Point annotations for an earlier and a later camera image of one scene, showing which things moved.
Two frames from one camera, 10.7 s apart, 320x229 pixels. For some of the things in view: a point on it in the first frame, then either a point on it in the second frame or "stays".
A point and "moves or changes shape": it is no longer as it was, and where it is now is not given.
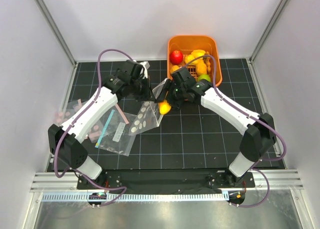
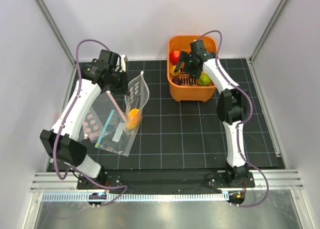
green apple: x=205 y=76 stays
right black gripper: x=168 y=87 → x=194 y=73
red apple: x=176 y=57 stays
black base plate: x=167 y=179 stays
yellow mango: x=164 y=107 → x=133 y=118
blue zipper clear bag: x=115 y=135 stays
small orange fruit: x=174 y=68 stays
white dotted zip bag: x=148 y=115 moves or changes shape
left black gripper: x=148 y=95 → x=123 y=89
